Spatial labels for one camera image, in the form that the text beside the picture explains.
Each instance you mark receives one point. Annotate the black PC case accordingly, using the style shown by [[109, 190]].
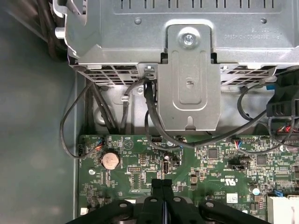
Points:
[[35, 116]]

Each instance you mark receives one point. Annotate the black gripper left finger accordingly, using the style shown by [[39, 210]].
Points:
[[156, 210]]

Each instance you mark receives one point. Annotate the white board sticker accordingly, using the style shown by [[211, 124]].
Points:
[[231, 198]]

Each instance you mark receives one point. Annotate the green motherboard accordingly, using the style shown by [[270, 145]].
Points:
[[210, 168]]

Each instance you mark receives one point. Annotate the white board connector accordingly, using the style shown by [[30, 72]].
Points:
[[283, 210]]

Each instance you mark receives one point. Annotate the silver metal drive cage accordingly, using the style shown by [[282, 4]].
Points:
[[128, 35]]

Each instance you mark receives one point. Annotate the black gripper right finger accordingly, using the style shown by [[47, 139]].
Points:
[[172, 210]]

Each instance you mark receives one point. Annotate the round coin battery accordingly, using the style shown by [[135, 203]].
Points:
[[109, 161]]

